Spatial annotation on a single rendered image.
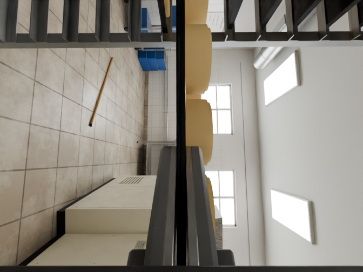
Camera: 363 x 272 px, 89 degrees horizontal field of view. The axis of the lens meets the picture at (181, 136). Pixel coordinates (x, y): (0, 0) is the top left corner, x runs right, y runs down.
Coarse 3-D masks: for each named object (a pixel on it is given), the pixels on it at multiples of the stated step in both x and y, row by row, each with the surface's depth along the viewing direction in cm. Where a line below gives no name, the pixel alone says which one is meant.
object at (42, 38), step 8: (32, 0) 52; (40, 0) 54; (48, 0) 54; (32, 8) 51; (40, 8) 54; (48, 8) 54; (32, 16) 51; (40, 16) 54; (48, 16) 54; (32, 24) 51; (40, 24) 53; (48, 24) 54; (32, 32) 51; (40, 32) 53; (40, 40) 53
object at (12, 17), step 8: (0, 0) 51; (8, 0) 54; (16, 0) 54; (0, 8) 51; (8, 8) 54; (16, 8) 54; (0, 16) 51; (8, 16) 54; (16, 16) 54; (0, 24) 51; (8, 24) 53; (16, 24) 53; (0, 32) 51; (8, 32) 53; (16, 32) 53; (8, 40) 53
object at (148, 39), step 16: (144, 32) 53; (160, 32) 53; (240, 32) 53; (272, 32) 53; (304, 32) 53; (336, 32) 53; (0, 48) 56; (16, 48) 56; (32, 48) 56; (48, 48) 56
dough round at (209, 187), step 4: (208, 180) 13; (208, 184) 12; (208, 188) 12; (212, 188) 12; (212, 192) 12; (212, 196) 12; (212, 200) 12; (212, 204) 12; (212, 208) 11; (212, 212) 11; (212, 216) 11; (212, 220) 11
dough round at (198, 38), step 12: (192, 24) 13; (204, 24) 13; (192, 36) 12; (204, 36) 12; (192, 48) 12; (204, 48) 12; (192, 60) 12; (204, 60) 12; (192, 72) 12; (204, 72) 12; (192, 84) 13; (204, 84) 13
